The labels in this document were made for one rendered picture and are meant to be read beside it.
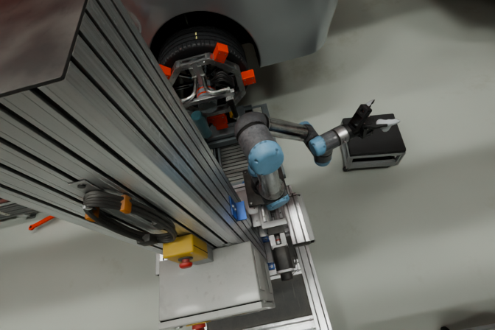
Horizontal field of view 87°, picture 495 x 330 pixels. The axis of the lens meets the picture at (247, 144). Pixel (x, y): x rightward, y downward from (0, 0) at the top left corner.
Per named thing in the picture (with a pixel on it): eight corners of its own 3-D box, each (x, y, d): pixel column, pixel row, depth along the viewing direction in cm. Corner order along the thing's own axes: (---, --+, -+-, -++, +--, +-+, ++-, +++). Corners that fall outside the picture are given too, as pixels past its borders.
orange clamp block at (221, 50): (222, 56, 173) (227, 45, 166) (224, 64, 168) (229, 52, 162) (212, 53, 170) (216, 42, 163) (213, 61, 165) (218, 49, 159)
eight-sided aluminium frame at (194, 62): (248, 101, 211) (233, 45, 165) (250, 107, 208) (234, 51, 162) (183, 117, 215) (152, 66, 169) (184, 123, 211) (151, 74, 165)
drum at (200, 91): (217, 90, 196) (211, 76, 184) (220, 111, 184) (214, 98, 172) (199, 94, 197) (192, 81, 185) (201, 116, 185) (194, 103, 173)
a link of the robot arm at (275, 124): (219, 121, 99) (298, 135, 131) (230, 142, 93) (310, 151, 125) (235, 97, 93) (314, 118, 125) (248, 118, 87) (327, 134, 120)
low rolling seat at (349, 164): (342, 174, 226) (348, 155, 197) (335, 138, 245) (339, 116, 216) (395, 170, 219) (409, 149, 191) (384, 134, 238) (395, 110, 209)
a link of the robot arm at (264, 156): (278, 180, 135) (264, 115, 89) (292, 205, 127) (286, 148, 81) (256, 190, 134) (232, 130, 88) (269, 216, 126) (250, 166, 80)
